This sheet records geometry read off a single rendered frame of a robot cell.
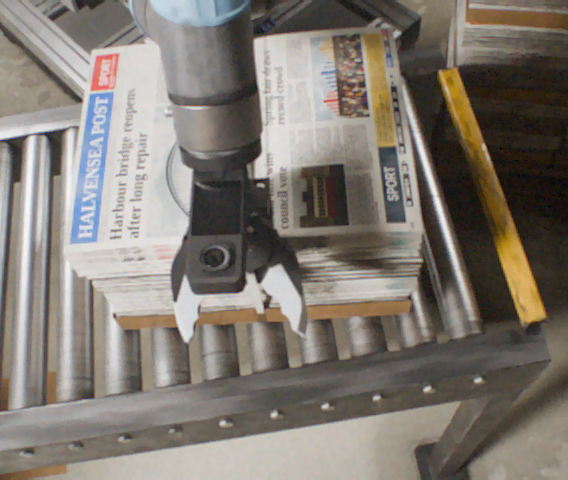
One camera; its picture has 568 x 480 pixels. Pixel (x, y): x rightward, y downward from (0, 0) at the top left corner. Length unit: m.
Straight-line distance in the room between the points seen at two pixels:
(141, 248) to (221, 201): 0.17
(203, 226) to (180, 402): 0.37
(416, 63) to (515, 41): 0.45
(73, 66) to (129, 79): 1.25
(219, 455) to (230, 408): 0.82
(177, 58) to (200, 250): 0.15
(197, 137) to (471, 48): 1.06
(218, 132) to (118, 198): 0.22
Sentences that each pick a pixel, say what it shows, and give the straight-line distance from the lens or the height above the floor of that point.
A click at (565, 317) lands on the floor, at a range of 1.84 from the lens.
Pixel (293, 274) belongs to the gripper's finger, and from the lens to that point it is 0.61.
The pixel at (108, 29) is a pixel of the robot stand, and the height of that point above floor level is 0.21.
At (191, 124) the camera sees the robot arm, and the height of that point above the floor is 1.20.
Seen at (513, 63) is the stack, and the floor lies 0.50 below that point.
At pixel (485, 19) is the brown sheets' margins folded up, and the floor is 0.62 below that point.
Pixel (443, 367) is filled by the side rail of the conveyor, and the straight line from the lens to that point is 0.87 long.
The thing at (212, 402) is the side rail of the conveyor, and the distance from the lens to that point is 0.86.
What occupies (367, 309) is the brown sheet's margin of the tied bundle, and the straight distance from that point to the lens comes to 0.86.
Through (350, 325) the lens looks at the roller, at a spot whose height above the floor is 0.79.
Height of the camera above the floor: 1.62
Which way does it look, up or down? 61 degrees down
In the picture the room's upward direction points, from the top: 9 degrees counter-clockwise
